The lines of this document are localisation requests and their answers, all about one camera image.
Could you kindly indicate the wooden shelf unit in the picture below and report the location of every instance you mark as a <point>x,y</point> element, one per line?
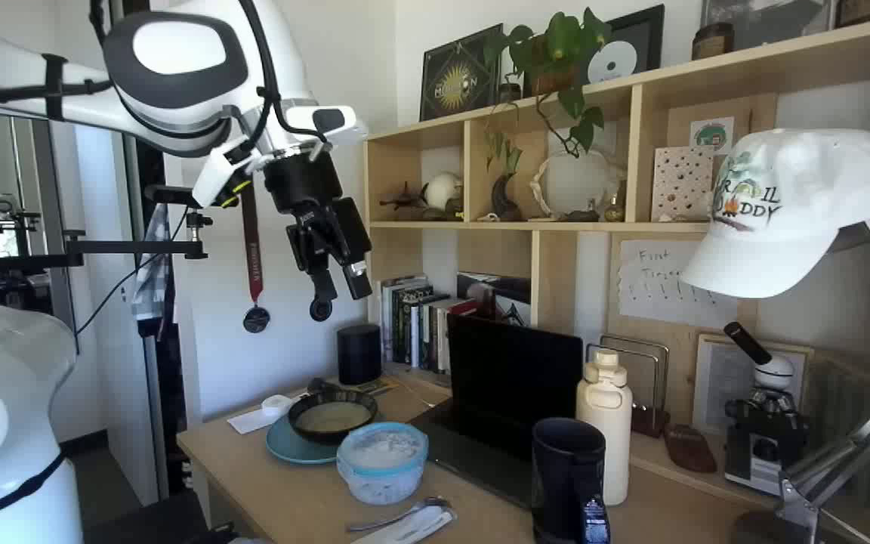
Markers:
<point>636,110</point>

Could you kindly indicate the small dark jar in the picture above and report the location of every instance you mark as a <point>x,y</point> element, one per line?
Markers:
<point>714,39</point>

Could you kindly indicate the upright dark book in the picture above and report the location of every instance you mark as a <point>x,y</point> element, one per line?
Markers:
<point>425,327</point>
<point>393,320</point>

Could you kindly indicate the white paper napkin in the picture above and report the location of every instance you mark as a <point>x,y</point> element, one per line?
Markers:
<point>247,418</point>

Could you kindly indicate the pale sketch paper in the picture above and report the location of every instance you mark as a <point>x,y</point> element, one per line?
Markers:
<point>662,281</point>

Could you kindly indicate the dotted pink card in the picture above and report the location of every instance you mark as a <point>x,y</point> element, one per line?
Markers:
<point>681,184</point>

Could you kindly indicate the black bowl with food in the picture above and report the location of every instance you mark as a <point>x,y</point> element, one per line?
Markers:
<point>334,415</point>

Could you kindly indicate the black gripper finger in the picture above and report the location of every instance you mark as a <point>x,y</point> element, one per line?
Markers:
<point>358,280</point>
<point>322,286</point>

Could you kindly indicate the cream insulated water bottle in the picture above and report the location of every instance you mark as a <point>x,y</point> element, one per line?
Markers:
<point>606,424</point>

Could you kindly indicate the green print card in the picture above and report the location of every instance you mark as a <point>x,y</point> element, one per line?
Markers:
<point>710,135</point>

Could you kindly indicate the black white microscope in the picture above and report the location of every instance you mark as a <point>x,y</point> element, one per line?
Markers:
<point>763,432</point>

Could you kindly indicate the brown driftwood piece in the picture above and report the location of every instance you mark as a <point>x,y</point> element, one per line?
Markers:
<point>403,199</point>

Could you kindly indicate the black framed white disc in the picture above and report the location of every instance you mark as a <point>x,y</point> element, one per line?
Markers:
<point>619,49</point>

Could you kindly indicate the small plant black vase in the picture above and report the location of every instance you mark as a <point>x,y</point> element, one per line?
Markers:
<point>502,191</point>

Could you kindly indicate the dark navy cup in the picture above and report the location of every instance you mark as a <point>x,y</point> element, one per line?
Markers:
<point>565,471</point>

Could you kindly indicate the teal plate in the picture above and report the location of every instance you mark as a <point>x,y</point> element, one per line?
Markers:
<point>289,449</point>

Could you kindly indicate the red book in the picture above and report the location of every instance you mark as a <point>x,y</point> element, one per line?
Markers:
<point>457,308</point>

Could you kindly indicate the brown leather pouch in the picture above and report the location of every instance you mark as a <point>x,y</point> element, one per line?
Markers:
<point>691,449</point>

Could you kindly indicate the grey landscape picture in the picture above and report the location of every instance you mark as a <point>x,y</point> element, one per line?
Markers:
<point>769,19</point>

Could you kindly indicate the black framed yellow artwork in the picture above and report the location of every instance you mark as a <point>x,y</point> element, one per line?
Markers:
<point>454,78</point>

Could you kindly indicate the white looped sculpture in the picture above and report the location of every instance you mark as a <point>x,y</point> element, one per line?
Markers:
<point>575,184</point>

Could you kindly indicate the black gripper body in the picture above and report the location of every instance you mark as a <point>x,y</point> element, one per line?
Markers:
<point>315,191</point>

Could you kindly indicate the black white box set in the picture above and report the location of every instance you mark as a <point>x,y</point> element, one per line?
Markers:
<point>498,291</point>

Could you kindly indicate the metal desk lamp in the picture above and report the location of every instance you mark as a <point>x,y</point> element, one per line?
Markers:
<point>846,453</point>

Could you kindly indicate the clear acrylic stand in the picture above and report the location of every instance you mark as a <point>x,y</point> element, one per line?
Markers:
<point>648,371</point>

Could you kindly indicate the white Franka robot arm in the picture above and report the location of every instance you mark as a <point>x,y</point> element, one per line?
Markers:
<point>13,61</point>

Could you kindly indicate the wrapped plastic cutlery pack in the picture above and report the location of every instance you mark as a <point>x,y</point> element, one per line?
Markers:
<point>408,524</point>

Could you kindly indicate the black laptop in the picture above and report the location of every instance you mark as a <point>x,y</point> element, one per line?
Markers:
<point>512,381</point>

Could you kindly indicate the grey tripod stand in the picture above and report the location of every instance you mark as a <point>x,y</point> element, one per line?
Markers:
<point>158,333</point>

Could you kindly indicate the green trailing pothos plant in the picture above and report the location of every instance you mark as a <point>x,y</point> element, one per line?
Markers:
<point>559,45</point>

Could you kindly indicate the red ribbon medal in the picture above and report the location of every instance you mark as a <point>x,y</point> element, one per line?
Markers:
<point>322,311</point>
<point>251,261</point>

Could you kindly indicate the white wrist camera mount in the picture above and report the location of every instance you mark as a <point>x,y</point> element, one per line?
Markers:
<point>220,178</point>

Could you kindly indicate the white round shell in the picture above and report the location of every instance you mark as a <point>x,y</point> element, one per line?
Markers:
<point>443,191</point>

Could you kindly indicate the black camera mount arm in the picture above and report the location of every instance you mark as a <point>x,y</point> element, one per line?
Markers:
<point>51,249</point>

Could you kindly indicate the white baseball cap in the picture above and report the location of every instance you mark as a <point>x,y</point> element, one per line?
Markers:
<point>807,199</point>

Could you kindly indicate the black cylinder speaker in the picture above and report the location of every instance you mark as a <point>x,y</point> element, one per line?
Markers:
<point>358,352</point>

